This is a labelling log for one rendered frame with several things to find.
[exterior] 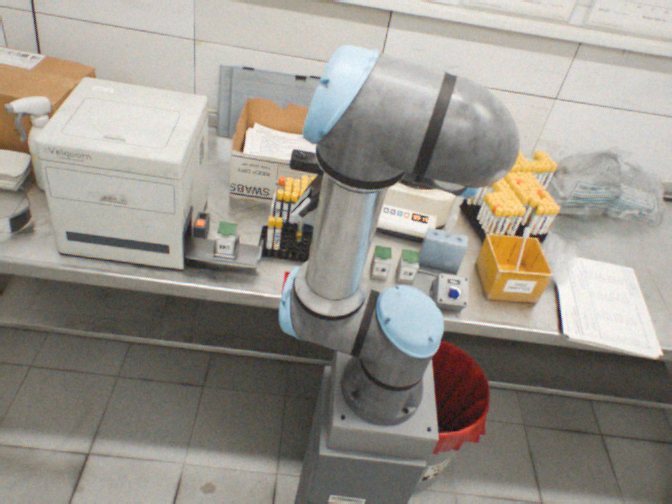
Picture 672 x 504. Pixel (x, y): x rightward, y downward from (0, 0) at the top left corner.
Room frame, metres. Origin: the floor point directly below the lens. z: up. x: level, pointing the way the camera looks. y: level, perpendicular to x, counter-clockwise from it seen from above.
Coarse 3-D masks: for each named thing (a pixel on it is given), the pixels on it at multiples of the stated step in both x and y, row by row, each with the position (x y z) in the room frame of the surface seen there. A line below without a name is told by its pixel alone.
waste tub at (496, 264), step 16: (496, 240) 1.19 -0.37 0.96; (512, 240) 1.20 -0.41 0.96; (528, 240) 1.21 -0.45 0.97; (480, 256) 1.17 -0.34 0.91; (496, 256) 1.19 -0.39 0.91; (512, 256) 1.20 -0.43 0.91; (528, 256) 1.21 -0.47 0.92; (544, 256) 1.15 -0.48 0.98; (480, 272) 1.14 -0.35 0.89; (496, 272) 1.07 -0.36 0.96; (512, 272) 1.07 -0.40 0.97; (528, 272) 1.17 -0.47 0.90; (544, 272) 1.11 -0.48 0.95; (496, 288) 1.06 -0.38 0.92; (512, 288) 1.07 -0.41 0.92; (528, 288) 1.08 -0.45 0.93; (544, 288) 1.08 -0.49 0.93
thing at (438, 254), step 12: (432, 228) 1.16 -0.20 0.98; (432, 240) 1.13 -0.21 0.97; (444, 240) 1.13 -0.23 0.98; (456, 240) 1.14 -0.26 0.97; (420, 252) 1.14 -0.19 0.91; (432, 252) 1.13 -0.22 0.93; (444, 252) 1.12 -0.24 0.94; (456, 252) 1.12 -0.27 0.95; (420, 264) 1.13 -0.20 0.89; (432, 264) 1.12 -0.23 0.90; (444, 264) 1.12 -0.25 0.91; (456, 264) 1.12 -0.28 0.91
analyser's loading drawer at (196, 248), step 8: (192, 240) 1.01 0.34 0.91; (200, 240) 1.02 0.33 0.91; (208, 240) 1.02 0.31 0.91; (192, 248) 0.98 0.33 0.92; (200, 248) 0.99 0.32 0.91; (208, 248) 0.99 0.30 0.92; (240, 248) 1.02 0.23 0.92; (248, 248) 1.02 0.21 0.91; (256, 248) 1.03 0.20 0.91; (192, 256) 0.96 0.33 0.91; (200, 256) 0.96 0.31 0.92; (208, 256) 0.97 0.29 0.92; (216, 256) 0.97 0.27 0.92; (224, 256) 0.97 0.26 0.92; (232, 256) 0.97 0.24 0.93; (240, 256) 0.99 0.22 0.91; (248, 256) 1.00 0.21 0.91; (256, 256) 1.00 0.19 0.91; (232, 264) 0.97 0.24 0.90; (240, 264) 0.97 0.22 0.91; (248, 264) 0.97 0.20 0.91; (256, 264) 0.98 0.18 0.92
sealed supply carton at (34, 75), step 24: (0, 48) 1.44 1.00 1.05; (0, 72) 1.32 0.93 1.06; (24, 72) 1.34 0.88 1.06; (48, 72) 1.37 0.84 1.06; (72, 72) 1.40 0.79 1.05; (0, 96) 1.23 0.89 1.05; (24, 96) 1.24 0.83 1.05; (48, 96) 1.26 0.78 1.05; (0, 120) 1.23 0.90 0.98; (24, 120) 1.23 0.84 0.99; (0, 144) 1.23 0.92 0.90; (24, 144) 1.23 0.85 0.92
